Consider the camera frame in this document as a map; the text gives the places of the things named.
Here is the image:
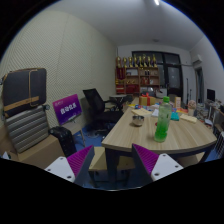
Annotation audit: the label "dark laptop bag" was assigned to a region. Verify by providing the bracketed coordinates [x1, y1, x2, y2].
[1, 67, 48, 118]

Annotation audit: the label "green drink bottle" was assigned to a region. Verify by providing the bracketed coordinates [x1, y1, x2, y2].
[153, 96, 173, 143]

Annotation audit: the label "gift box with red ribbon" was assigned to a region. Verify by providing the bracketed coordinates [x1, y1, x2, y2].
[138, 93, 157, 107]

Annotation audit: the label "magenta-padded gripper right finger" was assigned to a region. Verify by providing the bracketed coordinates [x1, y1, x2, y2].
[131, 143, 184, 187]

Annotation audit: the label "wooden shelf unit with trophies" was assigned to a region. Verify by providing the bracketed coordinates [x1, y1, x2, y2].
[115, 54, 162, 96]

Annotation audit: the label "black computer monitor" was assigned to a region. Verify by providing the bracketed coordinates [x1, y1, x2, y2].
[206, 88, 217, 102]

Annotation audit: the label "purple sign board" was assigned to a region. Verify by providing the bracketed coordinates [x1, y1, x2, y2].
[52, 93, 83, 126]

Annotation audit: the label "black office chair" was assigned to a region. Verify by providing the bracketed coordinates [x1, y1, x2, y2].
[82, 88, 125, 134]

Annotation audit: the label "orange carton box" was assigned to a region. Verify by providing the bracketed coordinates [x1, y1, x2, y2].
[174, 96, 182, 109]

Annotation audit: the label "black suitcase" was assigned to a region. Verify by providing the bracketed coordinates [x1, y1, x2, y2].
[48, 126, 78, 158]

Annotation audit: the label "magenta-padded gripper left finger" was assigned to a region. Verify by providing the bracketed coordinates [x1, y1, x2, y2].
[44, 144, 96, 188]

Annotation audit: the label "small round side table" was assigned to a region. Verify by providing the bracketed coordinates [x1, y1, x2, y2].
[108, 94, 129, 111]

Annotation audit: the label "potted pink flowers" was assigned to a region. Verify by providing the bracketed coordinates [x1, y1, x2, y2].
[187, 99, 198, 117]

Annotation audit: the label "silver ribbed suitcase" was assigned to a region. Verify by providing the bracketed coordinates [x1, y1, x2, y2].
[4, 104, 50, 154]

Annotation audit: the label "white air conditioner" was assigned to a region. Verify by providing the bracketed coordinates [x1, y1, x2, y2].
[191, 54, 204, 68]

